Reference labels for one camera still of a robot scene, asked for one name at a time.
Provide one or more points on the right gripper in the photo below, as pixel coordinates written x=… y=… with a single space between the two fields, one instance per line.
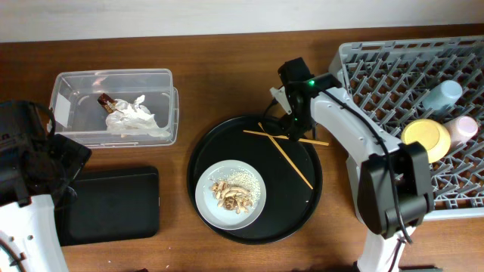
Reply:
x=293 y=130

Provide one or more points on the light blue cup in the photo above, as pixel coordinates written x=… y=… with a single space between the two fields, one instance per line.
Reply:
x=443 y=96

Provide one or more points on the wooden chopstick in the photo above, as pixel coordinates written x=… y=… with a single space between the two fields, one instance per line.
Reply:
x=303 y=140
x=289 y=160

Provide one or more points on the grey dishwasher rack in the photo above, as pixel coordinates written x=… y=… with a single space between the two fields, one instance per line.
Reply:
x=389 y=81

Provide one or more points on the gold snack wrapper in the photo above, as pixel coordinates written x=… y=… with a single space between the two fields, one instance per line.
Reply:
x=107 y=103

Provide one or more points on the round black serving tray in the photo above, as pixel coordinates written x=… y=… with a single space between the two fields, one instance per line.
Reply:
x=289 y=203

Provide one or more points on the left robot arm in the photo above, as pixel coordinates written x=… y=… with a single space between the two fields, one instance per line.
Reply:
x=37 y=167

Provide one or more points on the food scraps and rice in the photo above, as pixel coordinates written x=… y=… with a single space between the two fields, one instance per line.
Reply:
x=238 y=192

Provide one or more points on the grey plate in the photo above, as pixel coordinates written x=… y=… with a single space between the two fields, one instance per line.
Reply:
x=207 y=205

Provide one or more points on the clear plastic bin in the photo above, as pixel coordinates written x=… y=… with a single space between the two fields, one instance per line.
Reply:
x=80 y=117

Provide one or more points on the white napkin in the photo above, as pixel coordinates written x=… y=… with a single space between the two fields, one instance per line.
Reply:
x=134 y=119

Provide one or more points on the black rectangular tray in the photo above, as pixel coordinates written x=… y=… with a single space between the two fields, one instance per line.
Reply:
x=111 y=205

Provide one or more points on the yellow bowl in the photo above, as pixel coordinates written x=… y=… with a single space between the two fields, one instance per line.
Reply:
x=433 y=136

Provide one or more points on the pink cup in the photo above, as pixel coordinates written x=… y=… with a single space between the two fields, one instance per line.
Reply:
x=461 y=129

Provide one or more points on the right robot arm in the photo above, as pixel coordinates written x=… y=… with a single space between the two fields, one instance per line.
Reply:
x=390 y=180

